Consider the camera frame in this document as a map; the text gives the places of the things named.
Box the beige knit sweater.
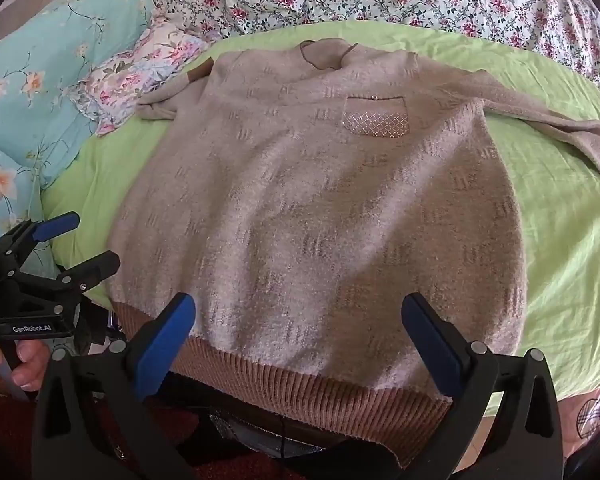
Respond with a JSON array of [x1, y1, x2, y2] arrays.
[[105, 40, 600, 468]]

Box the pink patterned cloth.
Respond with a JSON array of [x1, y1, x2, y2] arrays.
[[560, 375, 600, 461]]

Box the green bed sheet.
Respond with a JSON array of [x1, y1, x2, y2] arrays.
[[40, 20, 600, 418]]

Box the person's left hand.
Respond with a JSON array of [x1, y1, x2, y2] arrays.
[[0, 337, 52, 401]]

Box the teal floral quilt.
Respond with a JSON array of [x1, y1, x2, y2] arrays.
[[0, 0, 171, 281]]

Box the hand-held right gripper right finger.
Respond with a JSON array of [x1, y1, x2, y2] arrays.
[[401, 292, 563, 480]]

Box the pastel floral pillow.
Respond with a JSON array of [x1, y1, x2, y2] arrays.
[[67, 15, 226, 138]]

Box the dark silver-rimmed object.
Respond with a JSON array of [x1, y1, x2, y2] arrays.
[[207, 410, 346, 461]]

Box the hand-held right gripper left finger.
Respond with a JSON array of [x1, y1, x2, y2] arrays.
[[32, 292, 206, 480]]

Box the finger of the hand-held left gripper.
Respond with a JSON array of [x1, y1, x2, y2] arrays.
[[10, 250, 122, 312], [0, 211, 81, 262]]

